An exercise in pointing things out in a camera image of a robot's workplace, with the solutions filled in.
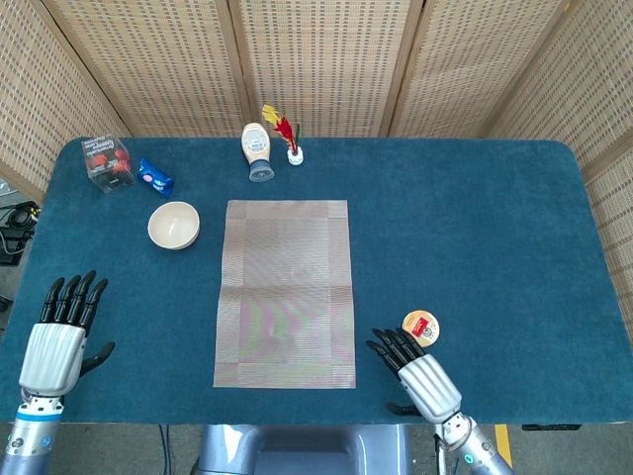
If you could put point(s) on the white table leg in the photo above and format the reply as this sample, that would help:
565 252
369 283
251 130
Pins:
439 464

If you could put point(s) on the black table control panel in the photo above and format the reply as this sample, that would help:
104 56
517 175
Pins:
549 427

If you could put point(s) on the blue-grey robot torso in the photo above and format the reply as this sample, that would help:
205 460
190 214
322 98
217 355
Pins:
306 450

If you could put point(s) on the beige woven placemat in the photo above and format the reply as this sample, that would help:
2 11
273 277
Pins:
287 297

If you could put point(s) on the white ceramic bowl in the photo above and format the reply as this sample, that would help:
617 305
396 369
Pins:
173 227

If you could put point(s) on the woven wooden folding screen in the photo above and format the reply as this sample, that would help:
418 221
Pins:
321 59

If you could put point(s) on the clear plastic snack box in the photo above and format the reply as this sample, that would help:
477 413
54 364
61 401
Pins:
106 163

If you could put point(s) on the small flower vase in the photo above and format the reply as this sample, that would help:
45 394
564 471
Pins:
286 129

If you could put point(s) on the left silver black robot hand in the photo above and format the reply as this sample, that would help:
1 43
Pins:
52 356

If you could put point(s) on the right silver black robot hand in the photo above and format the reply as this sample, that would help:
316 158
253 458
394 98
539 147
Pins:
430 386

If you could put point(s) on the mayonnaise squeeze bottle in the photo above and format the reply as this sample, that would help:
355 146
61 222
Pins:
255 146

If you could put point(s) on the blue felt table cover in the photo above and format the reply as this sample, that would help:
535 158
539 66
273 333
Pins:
445 222

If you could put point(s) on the blue snack packet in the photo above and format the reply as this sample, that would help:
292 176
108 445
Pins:
154 178

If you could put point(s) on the black equipment on floor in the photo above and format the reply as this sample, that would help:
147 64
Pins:
20 218

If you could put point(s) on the round yellow tin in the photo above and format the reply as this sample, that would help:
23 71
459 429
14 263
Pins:
421 329

